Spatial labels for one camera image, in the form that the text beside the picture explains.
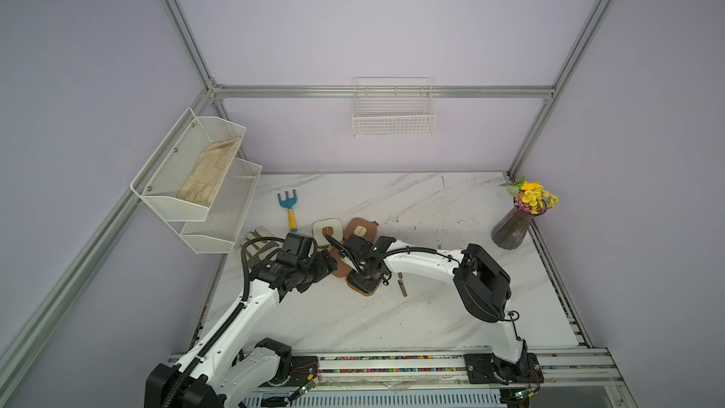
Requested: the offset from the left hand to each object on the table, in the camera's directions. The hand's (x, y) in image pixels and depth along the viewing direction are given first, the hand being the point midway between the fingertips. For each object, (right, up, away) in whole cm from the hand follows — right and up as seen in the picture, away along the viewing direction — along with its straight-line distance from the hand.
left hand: (327, 272), depth 81 cm
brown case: (+9, +11, +20) cm, 25 cm away
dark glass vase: (+59, +11, +11) cm, 61 cm away
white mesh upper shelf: (-39, +29, -3) cm, 49 cm away
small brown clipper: (+23, -7, +9) cm, 25 cm away
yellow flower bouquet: (+60, +22, 0) cm, 64 cm away
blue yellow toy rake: (-20, +20, +30) cm, 41 cm away
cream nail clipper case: (-1, +11, +20) cm, 23 cm away
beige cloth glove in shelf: (-34, +29, -1) cm, 45 cm away
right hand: (+10, -5, +8) cm, 14 cm away
